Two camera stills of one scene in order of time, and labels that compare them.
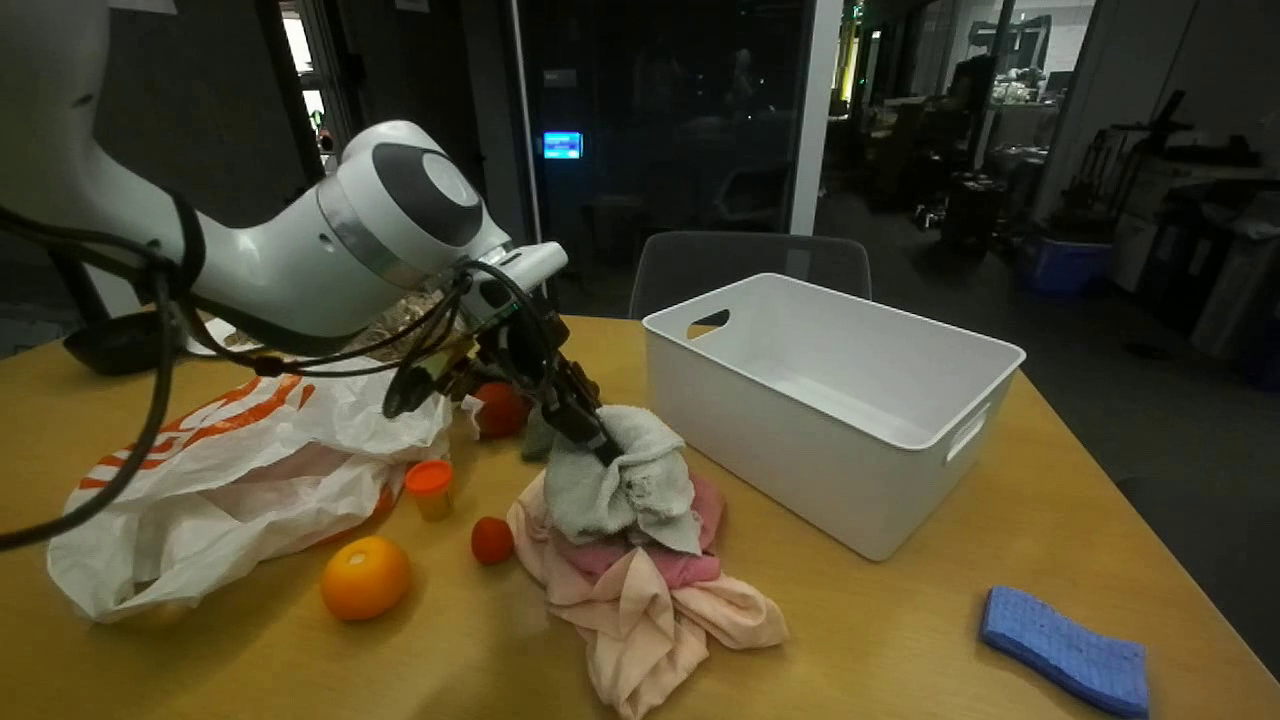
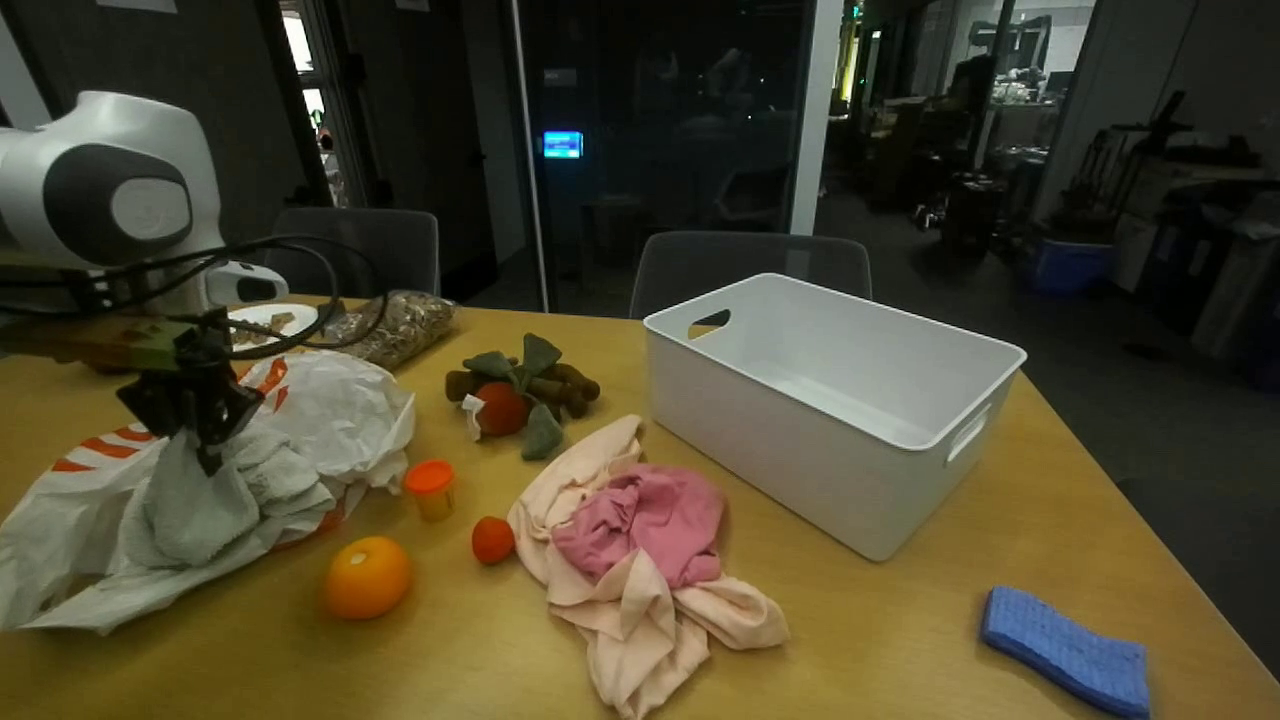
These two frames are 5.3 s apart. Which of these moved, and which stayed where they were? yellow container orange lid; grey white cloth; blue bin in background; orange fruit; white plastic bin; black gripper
Moved: black gripper; grey white cloth
Stayed: white plastic bin; blue bin in background; yellow container orange lid; orange fruit
